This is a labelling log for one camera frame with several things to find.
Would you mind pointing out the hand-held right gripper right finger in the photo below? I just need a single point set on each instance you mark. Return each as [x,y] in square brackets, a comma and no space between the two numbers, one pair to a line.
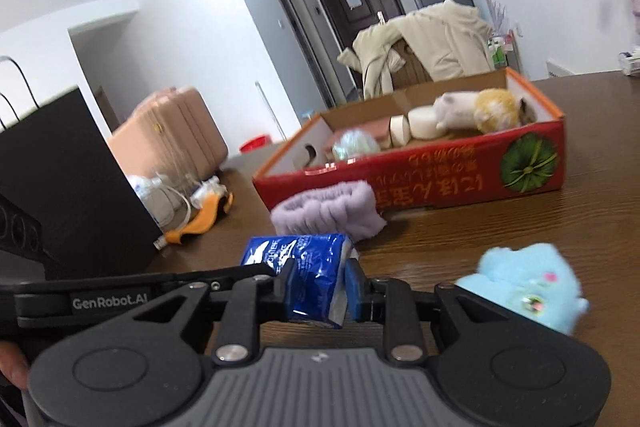
[356,292]

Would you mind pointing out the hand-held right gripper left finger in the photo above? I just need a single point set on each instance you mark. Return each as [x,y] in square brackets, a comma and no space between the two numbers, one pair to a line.
[289,292]

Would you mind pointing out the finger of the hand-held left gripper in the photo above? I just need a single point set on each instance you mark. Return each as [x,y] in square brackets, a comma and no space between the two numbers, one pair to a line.
[225,274]

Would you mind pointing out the blue tissue packet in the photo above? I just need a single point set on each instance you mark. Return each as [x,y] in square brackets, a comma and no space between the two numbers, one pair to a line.
[310,267]

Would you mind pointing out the red cardboard box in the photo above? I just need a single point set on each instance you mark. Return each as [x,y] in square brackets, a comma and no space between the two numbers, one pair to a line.
[450,182]

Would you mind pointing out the white plastic bag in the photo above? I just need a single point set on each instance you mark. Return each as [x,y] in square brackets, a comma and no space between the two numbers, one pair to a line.
[356,143]

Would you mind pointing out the white foam roll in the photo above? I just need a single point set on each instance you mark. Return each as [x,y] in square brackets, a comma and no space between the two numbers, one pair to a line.
[426,123]
[400,131]

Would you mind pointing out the person's left hand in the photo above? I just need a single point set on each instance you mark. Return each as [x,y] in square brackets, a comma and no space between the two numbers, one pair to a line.
[11,364]

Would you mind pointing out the orange curved object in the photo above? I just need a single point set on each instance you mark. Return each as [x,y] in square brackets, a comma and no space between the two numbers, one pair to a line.
[200,219]

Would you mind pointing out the fluffy purple headband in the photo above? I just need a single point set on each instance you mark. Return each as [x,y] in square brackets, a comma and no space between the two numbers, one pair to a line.
[325,212]

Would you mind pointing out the black paper bag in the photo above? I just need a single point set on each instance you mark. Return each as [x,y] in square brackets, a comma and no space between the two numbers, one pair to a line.
[75,187]

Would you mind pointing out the red bucket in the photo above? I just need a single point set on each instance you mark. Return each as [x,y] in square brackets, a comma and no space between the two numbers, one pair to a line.
[255,143]

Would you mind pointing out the pink suitcase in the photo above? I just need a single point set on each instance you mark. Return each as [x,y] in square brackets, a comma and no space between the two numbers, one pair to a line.
[170,132]

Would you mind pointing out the light blue plush toy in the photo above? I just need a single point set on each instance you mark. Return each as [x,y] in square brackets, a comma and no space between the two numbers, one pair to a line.
[525,277]

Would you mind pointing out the thin metal pole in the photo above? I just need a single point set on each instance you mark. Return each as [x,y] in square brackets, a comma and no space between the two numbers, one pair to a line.
[264,107]

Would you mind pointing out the yellow and white plush toy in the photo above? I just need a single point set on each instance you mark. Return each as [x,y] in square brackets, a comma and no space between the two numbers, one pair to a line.
[480,109]

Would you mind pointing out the cream coat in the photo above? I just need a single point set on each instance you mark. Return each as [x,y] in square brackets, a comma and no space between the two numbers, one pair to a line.
[440,42]

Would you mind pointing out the shelf with small bottles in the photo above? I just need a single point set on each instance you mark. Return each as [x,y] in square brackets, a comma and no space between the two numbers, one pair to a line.
[501,49]

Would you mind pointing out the dark brown door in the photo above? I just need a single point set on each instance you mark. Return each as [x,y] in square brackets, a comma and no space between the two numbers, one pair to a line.
[330,7]

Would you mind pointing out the purple dried flower sprig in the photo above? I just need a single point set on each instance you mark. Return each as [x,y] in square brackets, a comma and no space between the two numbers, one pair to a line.
[495,9]

